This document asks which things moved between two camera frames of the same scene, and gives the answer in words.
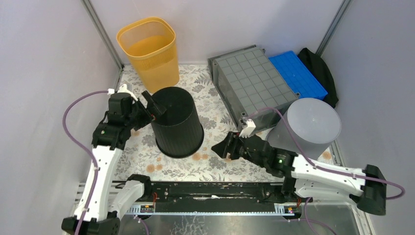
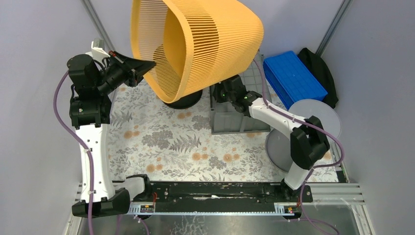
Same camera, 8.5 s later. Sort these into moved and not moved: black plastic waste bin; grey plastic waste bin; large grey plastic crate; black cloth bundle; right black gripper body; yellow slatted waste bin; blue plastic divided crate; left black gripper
Moved: right black gripper body; left black gripper; black plastic waste bin; yellow slatted waste bin; large grey plastic crate
Not moved: grey plastic waste bin; blue plastic divided crate; black cloth bundle
